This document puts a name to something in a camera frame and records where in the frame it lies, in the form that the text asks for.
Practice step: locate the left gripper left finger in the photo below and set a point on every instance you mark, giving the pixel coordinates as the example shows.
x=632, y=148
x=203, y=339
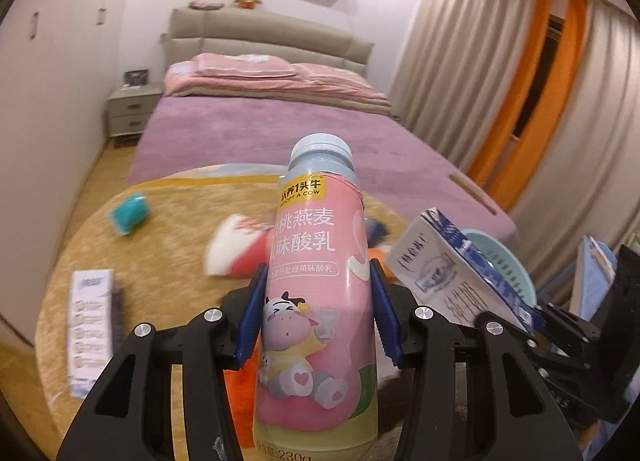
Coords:
x=127, y=413

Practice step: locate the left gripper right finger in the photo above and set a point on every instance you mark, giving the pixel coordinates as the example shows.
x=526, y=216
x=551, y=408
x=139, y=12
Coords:
x=511, y=413

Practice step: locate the dark blue white carton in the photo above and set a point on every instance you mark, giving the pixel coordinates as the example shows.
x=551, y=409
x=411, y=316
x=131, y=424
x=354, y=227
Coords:
x=94, y=327

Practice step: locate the pink yogurt drink bottle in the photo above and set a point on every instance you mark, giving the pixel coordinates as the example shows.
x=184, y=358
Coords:
x=317, y=383

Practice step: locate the blue milk carton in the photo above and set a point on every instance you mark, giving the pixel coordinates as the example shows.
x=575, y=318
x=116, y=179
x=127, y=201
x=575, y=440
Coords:
x=445, y=271

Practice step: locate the teal clay packet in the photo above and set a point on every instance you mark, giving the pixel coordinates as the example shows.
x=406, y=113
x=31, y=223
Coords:
x=130, y=213

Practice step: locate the orange plastic bag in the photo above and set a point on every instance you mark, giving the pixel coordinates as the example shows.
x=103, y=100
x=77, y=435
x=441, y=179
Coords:
x=241, y=389

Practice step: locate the light blue plastic basket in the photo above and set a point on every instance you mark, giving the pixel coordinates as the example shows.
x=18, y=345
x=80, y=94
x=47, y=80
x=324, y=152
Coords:
x=506, y=262

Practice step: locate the beige curtain right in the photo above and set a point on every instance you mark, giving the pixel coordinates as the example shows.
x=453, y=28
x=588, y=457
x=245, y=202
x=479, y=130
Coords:
x=588, y=181

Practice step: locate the beige curtain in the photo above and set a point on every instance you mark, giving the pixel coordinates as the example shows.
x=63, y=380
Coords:
x=458, y=64
x=588, y=181

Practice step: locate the red white paper cup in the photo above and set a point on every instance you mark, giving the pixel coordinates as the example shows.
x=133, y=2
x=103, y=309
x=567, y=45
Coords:
x=238, y=247

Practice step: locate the wooden stick on bed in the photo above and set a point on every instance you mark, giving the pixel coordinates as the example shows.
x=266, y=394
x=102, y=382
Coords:
x=472, y=190

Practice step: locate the orange curtain left strip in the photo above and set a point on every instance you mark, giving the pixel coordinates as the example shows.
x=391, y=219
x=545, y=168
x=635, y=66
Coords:
x=499, y=135

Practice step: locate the blue red small box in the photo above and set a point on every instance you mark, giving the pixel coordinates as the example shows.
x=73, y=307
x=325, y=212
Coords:
x=376, y=231

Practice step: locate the grey nightstand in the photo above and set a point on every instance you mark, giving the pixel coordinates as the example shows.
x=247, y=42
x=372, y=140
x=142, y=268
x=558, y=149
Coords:
x=129, y=108

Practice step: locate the beige curtain left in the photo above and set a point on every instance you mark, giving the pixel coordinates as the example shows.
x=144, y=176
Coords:
x=458, y=64

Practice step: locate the left pink pillow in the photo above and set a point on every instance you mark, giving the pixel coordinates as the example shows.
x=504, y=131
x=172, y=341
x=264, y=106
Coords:
x=247, y=66

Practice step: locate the pink pillow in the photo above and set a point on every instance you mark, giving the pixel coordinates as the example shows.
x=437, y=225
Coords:
x=247, y=66
x=326, y=75

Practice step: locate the right pink pillow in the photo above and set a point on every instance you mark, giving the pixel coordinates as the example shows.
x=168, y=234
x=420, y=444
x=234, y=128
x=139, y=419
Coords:
x=326, y=75

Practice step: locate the beige padded headboard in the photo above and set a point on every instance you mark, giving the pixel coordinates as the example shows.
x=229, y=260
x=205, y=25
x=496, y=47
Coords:
x=231, y=31

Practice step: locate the white wardrobe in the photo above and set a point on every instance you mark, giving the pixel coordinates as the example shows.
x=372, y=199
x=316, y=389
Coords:
x=58, y=66

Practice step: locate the dark item on headboard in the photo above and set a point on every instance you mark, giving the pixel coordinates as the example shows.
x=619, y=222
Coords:
x=205, y=6

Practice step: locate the orange plush toy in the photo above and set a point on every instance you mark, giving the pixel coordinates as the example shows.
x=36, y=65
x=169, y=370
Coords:
x=247, y=4

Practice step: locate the dark picture frame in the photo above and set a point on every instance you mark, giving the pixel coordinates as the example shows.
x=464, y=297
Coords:
x=135, y=78

